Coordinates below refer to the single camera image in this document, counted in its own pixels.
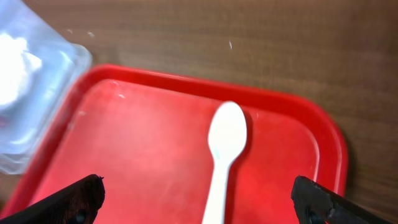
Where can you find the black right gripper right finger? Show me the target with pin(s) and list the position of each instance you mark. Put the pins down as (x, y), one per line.
(315, 204)

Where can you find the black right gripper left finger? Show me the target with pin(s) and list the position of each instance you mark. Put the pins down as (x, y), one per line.
(76, 204)

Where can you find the white plastic spoon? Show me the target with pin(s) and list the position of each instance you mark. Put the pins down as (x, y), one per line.
(227, 139)

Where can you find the white napkin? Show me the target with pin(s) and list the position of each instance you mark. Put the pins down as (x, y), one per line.
(18, 67)

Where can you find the red serving tray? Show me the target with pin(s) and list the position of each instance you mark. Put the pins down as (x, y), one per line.
(145, 133)

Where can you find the clear plastic bin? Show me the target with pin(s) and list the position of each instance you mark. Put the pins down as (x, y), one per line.
(24, 124)

